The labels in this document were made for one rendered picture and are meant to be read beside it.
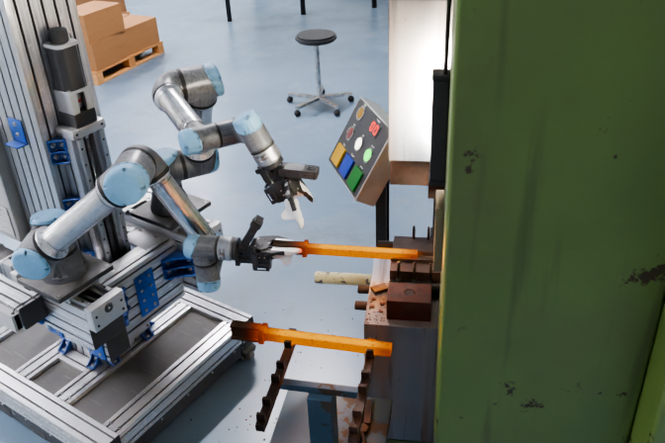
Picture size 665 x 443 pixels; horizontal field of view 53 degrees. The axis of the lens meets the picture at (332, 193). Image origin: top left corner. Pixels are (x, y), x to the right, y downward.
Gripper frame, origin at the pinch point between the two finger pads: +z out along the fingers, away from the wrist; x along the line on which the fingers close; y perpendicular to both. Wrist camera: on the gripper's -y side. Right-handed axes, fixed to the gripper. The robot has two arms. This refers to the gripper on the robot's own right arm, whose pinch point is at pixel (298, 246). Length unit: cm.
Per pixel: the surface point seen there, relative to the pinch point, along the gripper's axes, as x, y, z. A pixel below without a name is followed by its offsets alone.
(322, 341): 36.2, 3.5, 12.8
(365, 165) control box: -43.6, -5.8, 15.5
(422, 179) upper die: 7.6, -28.7, 35.6
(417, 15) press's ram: 13, -73, 33
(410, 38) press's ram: 13, -68, 32
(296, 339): 35.7, 4.0, 6.0
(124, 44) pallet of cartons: -444, 78, -263
